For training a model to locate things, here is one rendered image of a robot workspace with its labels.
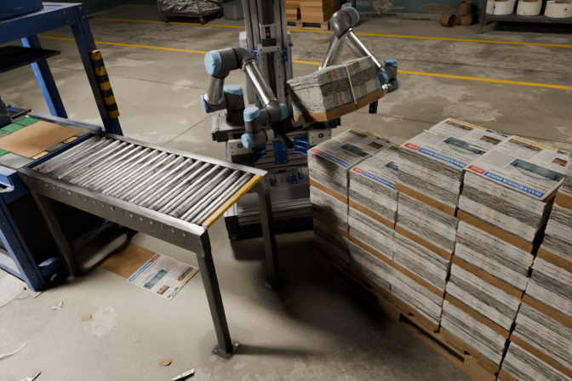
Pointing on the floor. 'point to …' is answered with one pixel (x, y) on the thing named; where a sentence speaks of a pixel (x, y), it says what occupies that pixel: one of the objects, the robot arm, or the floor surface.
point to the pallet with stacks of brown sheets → (311, 8)
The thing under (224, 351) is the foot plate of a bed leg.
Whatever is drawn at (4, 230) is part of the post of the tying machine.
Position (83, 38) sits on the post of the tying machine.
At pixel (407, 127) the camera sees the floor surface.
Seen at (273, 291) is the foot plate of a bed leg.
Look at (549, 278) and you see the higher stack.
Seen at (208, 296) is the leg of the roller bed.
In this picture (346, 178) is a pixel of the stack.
